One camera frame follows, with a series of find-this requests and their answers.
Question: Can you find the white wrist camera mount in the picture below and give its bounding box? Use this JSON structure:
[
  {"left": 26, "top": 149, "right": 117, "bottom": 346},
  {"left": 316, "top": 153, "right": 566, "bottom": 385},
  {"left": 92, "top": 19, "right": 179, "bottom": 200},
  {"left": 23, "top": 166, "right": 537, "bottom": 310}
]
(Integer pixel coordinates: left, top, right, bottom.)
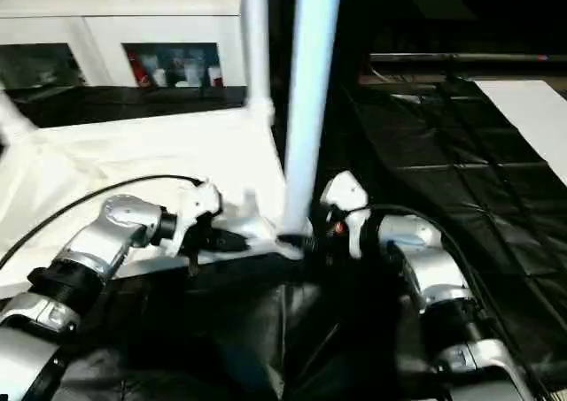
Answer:
[
  {"left": 159, "top": 177, "right": 222, "bottom": 258},
  {"left": 319, "top": 170, "right": 371, "bottom": 260}
]

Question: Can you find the black long bar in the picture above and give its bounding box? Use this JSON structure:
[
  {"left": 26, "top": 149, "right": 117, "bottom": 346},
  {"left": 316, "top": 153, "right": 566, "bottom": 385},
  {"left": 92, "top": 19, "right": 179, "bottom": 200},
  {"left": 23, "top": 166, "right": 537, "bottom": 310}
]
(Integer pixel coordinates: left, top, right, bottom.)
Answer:
[{"left": 369, "top": 51, "right": 567, "bottom": 65}]

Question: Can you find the white plastic table leg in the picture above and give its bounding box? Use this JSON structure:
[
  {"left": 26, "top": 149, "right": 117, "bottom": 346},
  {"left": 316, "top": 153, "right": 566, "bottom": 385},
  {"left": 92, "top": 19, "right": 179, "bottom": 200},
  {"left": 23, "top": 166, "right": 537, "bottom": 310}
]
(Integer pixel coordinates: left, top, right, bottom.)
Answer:
[
  {"left": 241, "top": 0, "right": 276, "bottom": 119},
  {"left": 0, "top": 81, "right": 40, "bottom": 146},
  {"left": 281, "top": 0, "right": 345, "bottom": 243}
]

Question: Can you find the white cabinet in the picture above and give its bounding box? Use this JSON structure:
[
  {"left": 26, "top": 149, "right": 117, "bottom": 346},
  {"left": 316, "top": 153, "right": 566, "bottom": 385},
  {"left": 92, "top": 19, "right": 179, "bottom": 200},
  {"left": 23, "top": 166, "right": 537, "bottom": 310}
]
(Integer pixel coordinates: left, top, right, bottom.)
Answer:
[{"left": 0, "top": 0, "right": 248, "bottom": 89}]

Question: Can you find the black case with gold label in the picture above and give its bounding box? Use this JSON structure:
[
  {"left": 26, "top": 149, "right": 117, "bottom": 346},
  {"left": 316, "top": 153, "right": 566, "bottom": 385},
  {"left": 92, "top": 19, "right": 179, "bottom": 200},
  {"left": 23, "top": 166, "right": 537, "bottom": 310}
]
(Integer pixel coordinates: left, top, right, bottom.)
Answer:
[{"left": 245, "top": 0, "right": 376, "bottom": 105}]

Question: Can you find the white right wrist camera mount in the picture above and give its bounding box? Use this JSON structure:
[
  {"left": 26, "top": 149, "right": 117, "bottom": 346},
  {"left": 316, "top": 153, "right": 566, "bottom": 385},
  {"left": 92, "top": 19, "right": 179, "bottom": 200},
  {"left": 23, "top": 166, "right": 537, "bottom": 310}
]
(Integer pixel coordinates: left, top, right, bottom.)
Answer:
[{"left": 319, "top": 170, "right": 371, "bottom": 260}]

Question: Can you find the white flat sheet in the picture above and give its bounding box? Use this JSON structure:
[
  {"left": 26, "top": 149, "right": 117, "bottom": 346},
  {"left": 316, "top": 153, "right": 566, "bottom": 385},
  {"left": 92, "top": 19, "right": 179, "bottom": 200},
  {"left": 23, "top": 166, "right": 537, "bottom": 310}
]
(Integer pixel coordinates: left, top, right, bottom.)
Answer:
[{"left": 471, "top": 80, "right": 567, "bottom": 177}]

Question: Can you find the white plastic table top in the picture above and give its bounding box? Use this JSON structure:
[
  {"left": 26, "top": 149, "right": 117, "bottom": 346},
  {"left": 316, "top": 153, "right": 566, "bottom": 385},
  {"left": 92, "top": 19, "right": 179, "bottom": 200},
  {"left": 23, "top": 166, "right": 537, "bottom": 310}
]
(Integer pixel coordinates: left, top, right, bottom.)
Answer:
[{"left": 0, "top": 99, "right": 307, "bottom": 300}]

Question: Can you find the black mat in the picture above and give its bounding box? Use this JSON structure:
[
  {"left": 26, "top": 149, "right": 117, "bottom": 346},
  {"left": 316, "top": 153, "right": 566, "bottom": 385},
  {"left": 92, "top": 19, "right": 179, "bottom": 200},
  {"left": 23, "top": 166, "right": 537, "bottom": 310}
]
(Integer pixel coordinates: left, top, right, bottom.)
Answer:
[{"left": 0, "top": 81, "right": 567, "bottom": 401}]

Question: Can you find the red white small bottle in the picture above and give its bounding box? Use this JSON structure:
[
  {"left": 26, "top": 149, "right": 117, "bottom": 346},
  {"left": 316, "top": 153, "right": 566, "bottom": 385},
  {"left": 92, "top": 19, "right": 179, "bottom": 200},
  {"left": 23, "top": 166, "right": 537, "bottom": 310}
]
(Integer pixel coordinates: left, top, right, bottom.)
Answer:
[{"left": 130, "top": 50, "right": 154, "bottom": 88}]

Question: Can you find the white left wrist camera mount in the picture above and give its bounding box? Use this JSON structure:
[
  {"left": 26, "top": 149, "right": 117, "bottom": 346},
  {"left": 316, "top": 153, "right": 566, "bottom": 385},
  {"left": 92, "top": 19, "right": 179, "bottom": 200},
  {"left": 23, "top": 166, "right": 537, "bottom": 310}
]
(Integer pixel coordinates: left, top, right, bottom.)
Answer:
[{"left": 159, "top": 177, "right": 222, "bottom": 258}]

